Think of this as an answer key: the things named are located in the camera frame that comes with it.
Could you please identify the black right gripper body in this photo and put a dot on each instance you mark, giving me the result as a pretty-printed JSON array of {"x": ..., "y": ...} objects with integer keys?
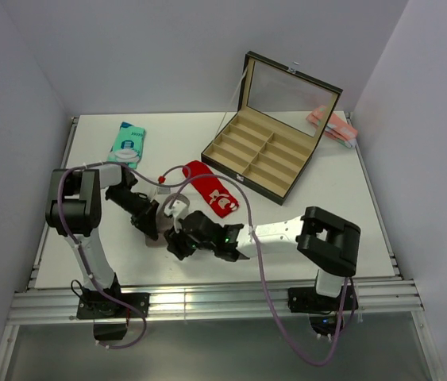
[{"x": 194, "y": 244}]

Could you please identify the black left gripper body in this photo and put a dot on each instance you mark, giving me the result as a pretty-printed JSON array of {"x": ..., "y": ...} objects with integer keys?
[{"x": 140, "y": 209}]

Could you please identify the red sock with white print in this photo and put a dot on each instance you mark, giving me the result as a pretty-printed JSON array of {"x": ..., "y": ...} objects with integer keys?
[{"x": 216, "y": 196}]

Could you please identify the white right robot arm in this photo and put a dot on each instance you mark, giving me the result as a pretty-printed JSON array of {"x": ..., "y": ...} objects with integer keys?
[{"x": 328, "y": 241}]

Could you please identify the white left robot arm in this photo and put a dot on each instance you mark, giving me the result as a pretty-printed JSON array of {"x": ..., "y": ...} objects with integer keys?
[{"x": 74, "y": 210}]

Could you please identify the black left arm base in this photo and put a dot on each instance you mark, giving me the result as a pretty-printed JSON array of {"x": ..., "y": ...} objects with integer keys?
[{"x": 95, "y": 307}]

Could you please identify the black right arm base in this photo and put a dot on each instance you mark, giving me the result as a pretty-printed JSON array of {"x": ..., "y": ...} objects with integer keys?
[{"x": 323, "y": 311}]

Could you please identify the black compartment display box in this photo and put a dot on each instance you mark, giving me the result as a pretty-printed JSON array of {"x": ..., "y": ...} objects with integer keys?
[{"x": 271, "y": 127}]

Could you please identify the pink patterned sock pair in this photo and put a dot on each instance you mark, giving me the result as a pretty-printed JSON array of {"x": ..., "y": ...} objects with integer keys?
[{"x": 336, "y": 128}]

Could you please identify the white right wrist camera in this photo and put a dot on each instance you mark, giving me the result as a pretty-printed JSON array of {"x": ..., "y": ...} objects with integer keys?
[{"x": 176, "y": 209}]

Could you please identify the aluminium front rail frame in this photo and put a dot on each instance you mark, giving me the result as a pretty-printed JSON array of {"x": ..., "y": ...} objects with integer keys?
[{"x": 217, "y": 301}]

